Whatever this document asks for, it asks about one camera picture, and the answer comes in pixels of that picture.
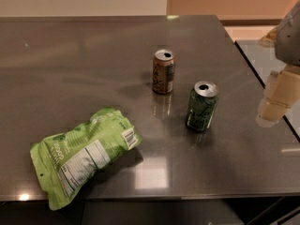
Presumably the grey side table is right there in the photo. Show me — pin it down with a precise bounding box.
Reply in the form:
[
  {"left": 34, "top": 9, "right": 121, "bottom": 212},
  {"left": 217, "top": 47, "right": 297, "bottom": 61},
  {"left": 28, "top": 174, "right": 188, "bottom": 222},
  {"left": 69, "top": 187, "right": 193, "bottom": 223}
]
[{"left": 234, "top": 39, "right": 300, "bottom": 143}]

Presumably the orange soda can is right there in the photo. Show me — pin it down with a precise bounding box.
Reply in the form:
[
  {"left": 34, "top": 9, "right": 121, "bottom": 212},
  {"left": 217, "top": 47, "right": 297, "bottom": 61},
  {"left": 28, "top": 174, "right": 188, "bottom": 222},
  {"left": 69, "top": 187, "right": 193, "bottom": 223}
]
[{"left": 152, "top": 49, "right": 175, "bottom": 95}]

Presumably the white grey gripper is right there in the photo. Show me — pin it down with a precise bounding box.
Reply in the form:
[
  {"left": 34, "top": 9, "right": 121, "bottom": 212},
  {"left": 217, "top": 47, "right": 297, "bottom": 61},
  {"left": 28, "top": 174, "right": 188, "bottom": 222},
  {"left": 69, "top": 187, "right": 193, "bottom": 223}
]
[{"left": 256, "top": 1, "right": 300, "bottom": 128}]

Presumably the green rice chip bag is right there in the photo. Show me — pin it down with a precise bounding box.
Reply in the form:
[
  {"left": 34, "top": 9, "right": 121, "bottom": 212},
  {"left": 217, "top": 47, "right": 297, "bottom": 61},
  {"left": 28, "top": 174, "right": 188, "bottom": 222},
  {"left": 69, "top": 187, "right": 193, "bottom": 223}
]
[{"left": 30, "top": 108, "right": 142, "bottom": 211}]

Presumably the green soda can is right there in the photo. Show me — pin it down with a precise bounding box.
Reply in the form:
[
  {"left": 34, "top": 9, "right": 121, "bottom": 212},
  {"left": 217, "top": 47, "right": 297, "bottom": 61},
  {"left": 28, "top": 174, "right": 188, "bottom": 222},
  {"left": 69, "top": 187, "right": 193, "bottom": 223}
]
[{"left": 186, "top": 81, "right": 219, "bottom": 132}]

